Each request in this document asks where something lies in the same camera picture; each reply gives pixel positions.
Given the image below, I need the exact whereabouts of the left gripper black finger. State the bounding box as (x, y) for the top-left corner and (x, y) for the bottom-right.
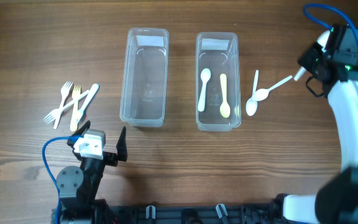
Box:
(67, 120), (91, 147)
(116, 126), (127, 162)

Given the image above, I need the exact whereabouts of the white spoon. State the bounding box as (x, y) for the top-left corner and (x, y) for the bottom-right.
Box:
(293, 30), (330, 82)
(246, 70), (259, 116)
(252, 75), (293, 101)
(198, 68), (211, 112)

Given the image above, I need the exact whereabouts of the yellow plastic spoon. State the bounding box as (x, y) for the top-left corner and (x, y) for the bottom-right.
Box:
(220, 73), (231, 118)

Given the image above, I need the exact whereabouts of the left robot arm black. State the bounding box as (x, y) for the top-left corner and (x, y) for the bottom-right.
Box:
(54, 121), (127, 223)

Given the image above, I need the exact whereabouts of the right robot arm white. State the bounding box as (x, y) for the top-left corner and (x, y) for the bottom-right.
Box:
(279, 42), (358, 223)

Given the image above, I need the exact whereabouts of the clear container, left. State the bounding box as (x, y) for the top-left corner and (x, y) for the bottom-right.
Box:
(120, 27), (169, 128)

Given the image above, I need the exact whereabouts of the clear container,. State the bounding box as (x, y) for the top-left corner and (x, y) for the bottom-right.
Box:
(196, 32), (242, 132)
(120, 27), (169, 128)

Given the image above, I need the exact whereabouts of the clear container, right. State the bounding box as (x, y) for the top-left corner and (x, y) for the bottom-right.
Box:
(196, 32), (242, 132)

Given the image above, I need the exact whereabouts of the white fork, crossing diagonal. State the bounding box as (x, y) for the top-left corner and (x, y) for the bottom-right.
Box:
(43, 90), (90, 124)

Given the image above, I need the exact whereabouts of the yellow plastic fork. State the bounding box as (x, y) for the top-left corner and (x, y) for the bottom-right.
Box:
(70, 85), (81, 132)

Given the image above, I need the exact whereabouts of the white fork, leftmost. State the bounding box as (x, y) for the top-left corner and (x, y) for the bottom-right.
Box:
(53, 81), (73, 129)

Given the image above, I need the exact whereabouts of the white fork, rounded handle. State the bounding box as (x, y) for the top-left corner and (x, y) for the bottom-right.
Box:
(73, 83), (99, 124)

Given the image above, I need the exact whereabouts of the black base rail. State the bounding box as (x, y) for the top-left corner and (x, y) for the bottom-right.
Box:
(58, 203), (289, 223)

